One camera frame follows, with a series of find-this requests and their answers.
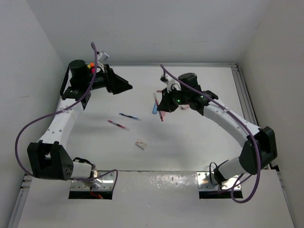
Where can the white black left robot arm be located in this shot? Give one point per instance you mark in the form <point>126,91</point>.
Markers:
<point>48,157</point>

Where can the blue pen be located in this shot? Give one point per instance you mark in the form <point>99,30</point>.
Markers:
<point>131,117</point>

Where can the white eraser with sleeve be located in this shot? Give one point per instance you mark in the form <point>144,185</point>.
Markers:
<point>141,144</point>

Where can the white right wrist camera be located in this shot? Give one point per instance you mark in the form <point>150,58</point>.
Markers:
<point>168,82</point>

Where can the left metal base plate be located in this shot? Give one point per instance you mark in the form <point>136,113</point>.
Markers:
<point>101,184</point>

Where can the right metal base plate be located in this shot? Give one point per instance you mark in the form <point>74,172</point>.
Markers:
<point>207,183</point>

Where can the metal base plate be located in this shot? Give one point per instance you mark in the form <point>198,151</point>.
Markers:
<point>207,183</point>
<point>101,184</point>

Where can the blue correction tape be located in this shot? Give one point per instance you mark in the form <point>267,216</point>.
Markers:
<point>154,110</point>

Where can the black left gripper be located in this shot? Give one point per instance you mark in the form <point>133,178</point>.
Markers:
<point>114,83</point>

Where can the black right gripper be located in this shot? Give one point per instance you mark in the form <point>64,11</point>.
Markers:
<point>166,104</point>

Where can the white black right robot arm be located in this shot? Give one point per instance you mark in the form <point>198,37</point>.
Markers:
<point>258,144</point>

